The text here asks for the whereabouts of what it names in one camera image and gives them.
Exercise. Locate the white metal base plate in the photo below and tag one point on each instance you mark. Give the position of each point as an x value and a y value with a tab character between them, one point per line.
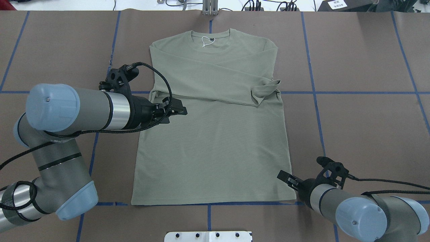
209	236

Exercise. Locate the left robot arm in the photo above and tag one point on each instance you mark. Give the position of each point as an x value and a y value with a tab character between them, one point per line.
56	114

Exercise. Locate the grey aluminium frame post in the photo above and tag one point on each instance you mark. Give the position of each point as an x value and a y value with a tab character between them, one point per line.
210	7

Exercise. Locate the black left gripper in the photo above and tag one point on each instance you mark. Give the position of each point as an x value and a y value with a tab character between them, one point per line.
140	112

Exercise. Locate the black box with label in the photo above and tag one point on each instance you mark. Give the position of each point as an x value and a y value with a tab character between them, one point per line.
346	5

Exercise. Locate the olive green long-sleeve shirt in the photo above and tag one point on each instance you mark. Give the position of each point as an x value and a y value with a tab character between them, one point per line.
232	143

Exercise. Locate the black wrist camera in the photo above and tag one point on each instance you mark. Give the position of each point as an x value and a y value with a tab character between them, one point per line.
117	80
333	173

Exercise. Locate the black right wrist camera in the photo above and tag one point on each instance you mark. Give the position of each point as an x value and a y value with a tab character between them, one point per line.
333	173

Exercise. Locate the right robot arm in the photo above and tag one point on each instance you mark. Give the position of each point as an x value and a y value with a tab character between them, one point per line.
368	218

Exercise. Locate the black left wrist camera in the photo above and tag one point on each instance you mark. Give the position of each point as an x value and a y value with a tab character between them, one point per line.
117	80

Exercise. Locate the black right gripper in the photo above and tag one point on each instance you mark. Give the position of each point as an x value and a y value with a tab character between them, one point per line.
305	189

